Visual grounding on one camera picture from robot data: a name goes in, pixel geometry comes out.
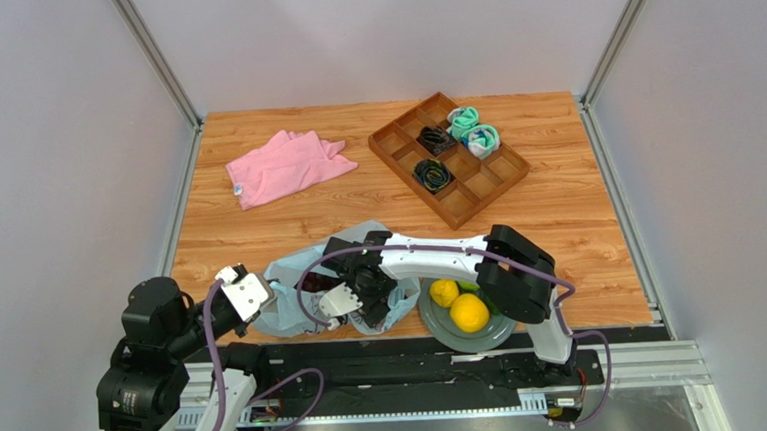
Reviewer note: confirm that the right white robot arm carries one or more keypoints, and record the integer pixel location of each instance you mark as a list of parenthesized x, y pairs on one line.
[(513, 274)]

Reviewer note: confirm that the wooden compartment tray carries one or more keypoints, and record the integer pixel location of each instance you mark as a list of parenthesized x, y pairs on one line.
[(477, 182)]

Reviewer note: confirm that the pink cloth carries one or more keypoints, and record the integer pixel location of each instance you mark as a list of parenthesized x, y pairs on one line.
[(288, 163)]

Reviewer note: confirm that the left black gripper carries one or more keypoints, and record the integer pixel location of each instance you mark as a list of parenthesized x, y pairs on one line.
[(240, 326)]

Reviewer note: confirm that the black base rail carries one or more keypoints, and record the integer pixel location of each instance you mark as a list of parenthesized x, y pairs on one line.
[(399, 377)]

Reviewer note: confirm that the black yellow rolled sock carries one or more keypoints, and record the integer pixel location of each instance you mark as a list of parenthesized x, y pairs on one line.
[(433, 175)]

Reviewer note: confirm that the yellow fake fruit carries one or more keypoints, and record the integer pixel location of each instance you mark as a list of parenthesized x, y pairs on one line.
[(444, 292)]

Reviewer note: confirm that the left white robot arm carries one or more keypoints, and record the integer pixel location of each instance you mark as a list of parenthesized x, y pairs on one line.
[(164, 327)]

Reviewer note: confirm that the light blue plastic bag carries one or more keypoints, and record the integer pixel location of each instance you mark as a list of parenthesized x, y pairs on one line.
[(284, 318)]

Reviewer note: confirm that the teal white rolled sock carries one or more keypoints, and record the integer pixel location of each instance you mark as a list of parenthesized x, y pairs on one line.
[(482, 140)]

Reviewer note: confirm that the grey-blue round plate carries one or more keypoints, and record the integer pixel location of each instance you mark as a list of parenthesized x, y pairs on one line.
[(438, 321)]

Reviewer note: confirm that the yellow fake lemon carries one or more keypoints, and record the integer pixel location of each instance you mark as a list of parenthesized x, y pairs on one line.
[(469, 313)]

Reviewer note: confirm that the green fake apple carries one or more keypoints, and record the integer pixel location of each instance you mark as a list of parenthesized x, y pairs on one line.
[(465, 288)]

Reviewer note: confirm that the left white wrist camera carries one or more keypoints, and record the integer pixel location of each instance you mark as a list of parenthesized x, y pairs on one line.
[(249, 293)]

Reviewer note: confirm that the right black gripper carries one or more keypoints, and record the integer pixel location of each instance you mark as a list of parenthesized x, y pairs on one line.
[(367, 291)]

